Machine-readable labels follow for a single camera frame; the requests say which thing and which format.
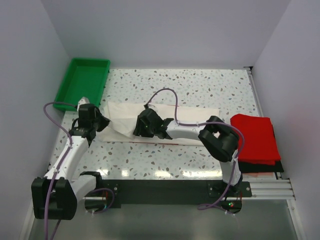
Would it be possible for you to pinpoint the aluminium frame rail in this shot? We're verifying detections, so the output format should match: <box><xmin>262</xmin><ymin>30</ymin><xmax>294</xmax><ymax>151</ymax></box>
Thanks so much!
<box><xmin>249</xmin><ymin>179</ymin><xmax>296</xmax><ymax>200</ymax></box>

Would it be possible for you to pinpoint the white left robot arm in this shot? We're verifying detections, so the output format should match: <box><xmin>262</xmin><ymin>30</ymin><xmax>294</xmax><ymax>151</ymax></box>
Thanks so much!
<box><xmin>31</xmin><ymin>97</ymin><xmax>110</xmax><ymax>220</ymax></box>

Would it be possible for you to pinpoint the white printed t shirt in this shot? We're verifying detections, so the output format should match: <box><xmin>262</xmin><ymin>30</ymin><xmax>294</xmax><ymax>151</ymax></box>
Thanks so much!
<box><xmin>97</xmin><ymin>101</ymin><xmax>220</xmax><ymax>146</ymax></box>

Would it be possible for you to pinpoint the black folded t shirt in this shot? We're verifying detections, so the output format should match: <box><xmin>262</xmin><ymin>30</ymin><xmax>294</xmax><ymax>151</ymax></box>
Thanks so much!
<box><xmin>238</xmin><ymin>161</ymin><xmax>284</xmax><ymax>174</ymax></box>

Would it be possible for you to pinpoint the red folded t shirt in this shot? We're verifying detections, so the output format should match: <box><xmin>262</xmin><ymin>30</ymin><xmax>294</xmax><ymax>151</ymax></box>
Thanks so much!
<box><xmin>230</xmin><ymin>114</ymin><xmax>281</xmax><ymax>166</ymax></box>

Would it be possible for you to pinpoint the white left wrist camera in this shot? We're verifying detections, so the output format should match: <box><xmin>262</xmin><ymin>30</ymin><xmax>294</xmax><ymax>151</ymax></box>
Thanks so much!
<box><xmin>76</xmin><ymin>97</ymin><xmax>90</xmax><ymax>111</ymax></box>

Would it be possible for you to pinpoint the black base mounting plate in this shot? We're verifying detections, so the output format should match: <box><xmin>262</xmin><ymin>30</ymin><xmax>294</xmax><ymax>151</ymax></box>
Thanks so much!
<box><xmin>83</xmin><ymin>179</ymin><xmax>252</xmax><ymax>215</ymax></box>

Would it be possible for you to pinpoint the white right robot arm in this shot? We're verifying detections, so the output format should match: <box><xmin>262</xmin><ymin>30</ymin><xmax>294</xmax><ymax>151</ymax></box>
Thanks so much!
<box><xmin>133</xmin><ymin>108</ymin><xmax>245</xmax><ymax>197</ymax></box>

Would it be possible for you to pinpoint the green plastic tray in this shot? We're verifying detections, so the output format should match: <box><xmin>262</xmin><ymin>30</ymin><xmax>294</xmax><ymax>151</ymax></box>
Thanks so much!
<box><xmin>53</xmin><ymin>57</ymin><xmax>111</xmax><ymax>112</ymax></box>

